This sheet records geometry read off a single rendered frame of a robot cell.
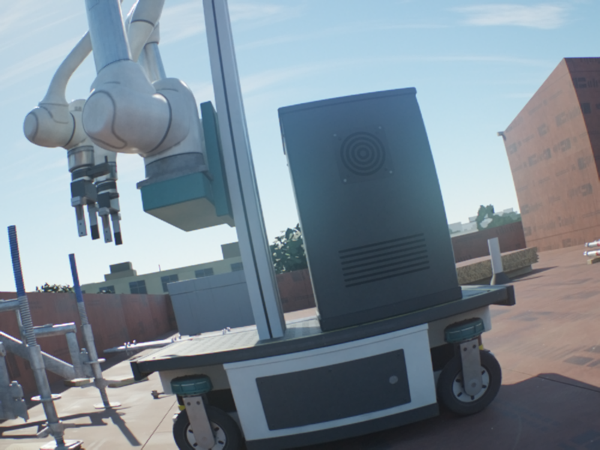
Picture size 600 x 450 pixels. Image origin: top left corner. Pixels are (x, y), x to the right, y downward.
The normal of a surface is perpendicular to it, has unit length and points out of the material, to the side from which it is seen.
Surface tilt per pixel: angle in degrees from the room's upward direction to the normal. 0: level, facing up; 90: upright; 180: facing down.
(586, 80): 90
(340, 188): 90
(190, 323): 90
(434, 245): 90
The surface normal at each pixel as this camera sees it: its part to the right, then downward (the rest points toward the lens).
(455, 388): 0.09, -0.09
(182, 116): 0.88, -0.19
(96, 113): -0.36, 0.11
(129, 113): 0.76, 0.11
